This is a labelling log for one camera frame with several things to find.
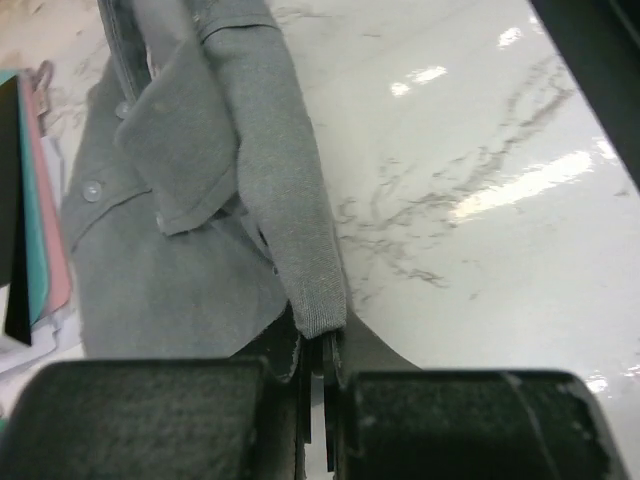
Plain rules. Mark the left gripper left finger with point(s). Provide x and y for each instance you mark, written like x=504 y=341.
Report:
x=243 y=417

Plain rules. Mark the grey long sleeve shirt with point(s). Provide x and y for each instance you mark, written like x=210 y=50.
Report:
x=197 y=213

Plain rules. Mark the black folder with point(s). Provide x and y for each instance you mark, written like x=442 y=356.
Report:
x=15 y=329

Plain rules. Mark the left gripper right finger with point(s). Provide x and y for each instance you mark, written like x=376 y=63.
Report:
x=386 y=418

